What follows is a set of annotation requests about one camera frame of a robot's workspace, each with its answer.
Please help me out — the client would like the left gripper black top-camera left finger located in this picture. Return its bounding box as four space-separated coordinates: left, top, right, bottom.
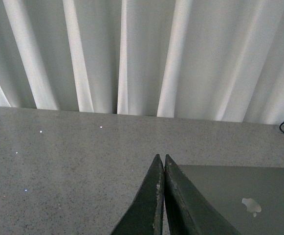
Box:
111 154 164 235

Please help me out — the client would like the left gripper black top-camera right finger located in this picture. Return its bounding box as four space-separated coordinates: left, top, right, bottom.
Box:
164 155 240 235

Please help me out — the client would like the grey laptop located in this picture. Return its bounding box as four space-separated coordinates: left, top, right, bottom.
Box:
180 165 284 235

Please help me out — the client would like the white curtain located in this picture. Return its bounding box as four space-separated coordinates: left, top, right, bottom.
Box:
0 0 284 124

